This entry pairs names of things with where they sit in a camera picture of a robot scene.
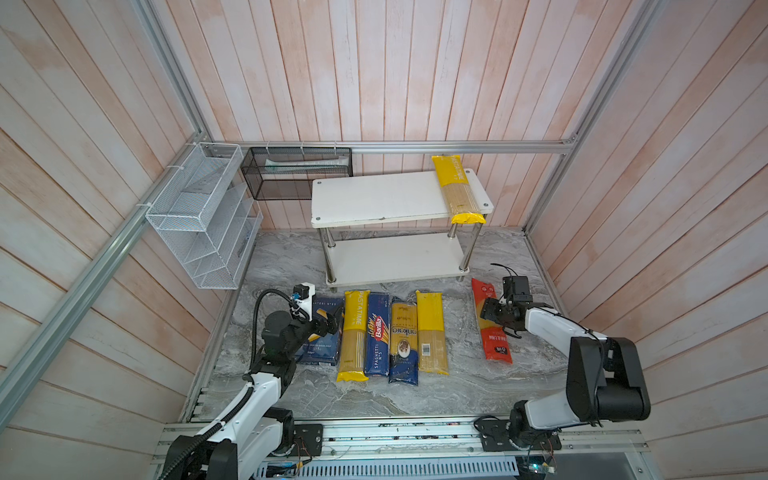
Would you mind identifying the red spaghetti bag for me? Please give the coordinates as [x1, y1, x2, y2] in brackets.
[471, 278, 513, 364]

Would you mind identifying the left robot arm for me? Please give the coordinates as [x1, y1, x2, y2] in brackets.
[159, 282, 341, 479]

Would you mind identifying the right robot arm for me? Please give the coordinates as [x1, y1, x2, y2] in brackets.
[480, 298, 651, 449]

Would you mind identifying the blue Barilla pasta box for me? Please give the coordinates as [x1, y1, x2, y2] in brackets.
[295, 296, 345, 366]

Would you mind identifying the yellow Pastatime spaghetti bag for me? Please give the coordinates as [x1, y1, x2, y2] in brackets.
[337, 290, 370, 382]

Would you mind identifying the blue Barilla spaghetti box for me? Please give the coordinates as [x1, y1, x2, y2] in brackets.
[364, 292, 391, 377]

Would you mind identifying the dark blue spaghetti bag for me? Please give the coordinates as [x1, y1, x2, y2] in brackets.
[389, 297, 419, 386]

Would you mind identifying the yellow spaghetti bag with barcode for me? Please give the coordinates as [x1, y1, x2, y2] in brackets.
[416, 291, 449, 375]

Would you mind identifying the black mesh basket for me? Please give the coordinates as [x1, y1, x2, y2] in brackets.
[241, 146, 354, 201]

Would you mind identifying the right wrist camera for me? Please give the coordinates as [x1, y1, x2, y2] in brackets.
[503, 275, 533, 304]

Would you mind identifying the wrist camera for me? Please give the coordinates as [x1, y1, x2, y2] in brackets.
[291, 282, 316, 321]
[503, 275, 533, 304]

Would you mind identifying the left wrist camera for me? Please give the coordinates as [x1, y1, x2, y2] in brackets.
[291, 282, 316, 321]

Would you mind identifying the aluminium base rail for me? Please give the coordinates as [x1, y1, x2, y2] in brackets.
[253, 416, 661, 479]

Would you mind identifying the white wire mesh rack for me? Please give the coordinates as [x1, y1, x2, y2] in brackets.
[146, 142, 263, 290]

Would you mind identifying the aluminium frame back bar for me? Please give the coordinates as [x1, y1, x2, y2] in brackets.
[231, 140, 575, 155]

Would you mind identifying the aluminium frame bar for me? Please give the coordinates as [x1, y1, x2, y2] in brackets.
[1, 132, 208, 429]
[231, 140, 575, 155]

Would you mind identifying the aluminium frame left bar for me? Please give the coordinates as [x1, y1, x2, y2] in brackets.
[1, 132, 208, 429]

